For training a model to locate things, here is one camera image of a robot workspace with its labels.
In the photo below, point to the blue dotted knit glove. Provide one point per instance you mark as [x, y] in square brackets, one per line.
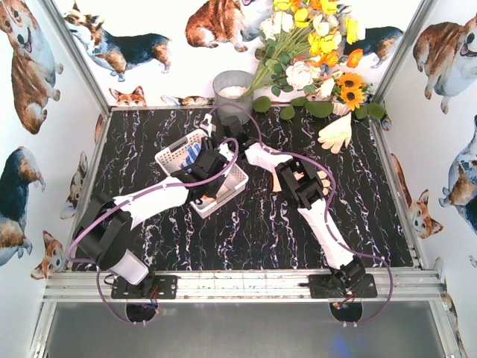
[192, 153]

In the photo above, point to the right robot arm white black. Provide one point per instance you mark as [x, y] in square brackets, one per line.
[301, 182]

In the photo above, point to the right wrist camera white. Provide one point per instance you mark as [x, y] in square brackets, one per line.
[208, 126]

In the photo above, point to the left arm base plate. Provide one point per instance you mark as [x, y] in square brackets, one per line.
[153, 286]

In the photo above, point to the artificial flower bouquet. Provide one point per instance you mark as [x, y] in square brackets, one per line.
[301, 41]

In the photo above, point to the grey metal bucket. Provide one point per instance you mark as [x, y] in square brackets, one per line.
[231, 89]

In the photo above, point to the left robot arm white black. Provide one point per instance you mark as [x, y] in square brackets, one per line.
[104, 230]

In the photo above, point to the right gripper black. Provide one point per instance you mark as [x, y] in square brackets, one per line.
[234, 127]

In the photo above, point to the white plastic storage basket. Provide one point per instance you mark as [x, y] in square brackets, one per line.
[175, 156]

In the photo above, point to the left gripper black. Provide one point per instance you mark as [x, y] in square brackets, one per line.
[208, 141]

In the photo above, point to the cream leather glove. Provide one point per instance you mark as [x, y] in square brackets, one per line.
[336, 135]
[321, 174]

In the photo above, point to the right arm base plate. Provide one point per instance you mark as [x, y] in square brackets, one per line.
[330, 286]

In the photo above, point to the sunflower bunch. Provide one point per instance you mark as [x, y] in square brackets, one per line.
[351, 90]

